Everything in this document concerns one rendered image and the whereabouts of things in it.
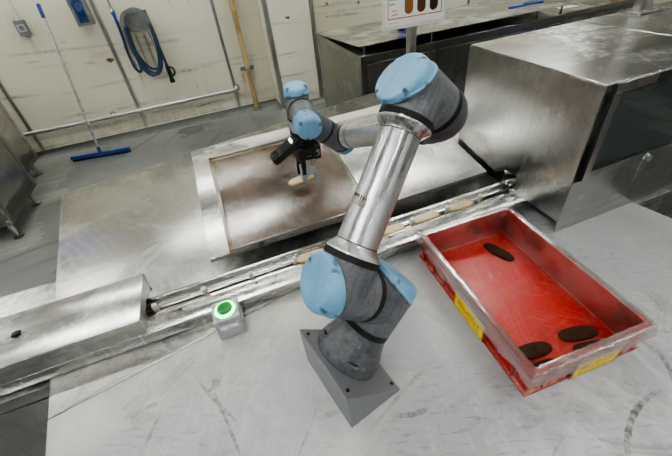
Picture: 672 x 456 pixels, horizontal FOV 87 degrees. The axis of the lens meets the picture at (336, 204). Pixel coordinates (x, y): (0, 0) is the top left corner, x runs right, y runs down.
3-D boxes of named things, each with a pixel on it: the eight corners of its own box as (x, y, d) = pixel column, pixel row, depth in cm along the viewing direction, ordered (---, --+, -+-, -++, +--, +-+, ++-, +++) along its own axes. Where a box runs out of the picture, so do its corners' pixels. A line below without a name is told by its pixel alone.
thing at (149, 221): (175, 513, 133) (47, 419, 83) (136, 304, 215) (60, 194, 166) (501, 288, 199) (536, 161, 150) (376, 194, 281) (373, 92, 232)
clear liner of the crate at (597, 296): (523, 404, 76) (534, 382, 70) (413, 254, 113) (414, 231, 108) (645, 351, 82) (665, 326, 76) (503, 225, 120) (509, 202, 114)
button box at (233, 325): (222, 349, 97) (210, 326, 91) (219, 326, 103) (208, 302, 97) (252, 338, 99) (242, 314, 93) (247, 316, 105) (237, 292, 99)
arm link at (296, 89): (285, 94, 101) (279, 80, 106) (289, 127, 109) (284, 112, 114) (311, 89, 102) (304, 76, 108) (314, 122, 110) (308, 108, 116)
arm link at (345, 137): (491, 105, 80) (345, 130, 117) (468, 79, 73) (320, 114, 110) (481, 152, 78) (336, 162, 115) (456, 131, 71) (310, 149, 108)
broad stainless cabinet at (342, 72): (365, 171, 310) (359, 47, 249) (326, 126, 390) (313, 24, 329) (542, 119, 354) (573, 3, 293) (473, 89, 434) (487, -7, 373)
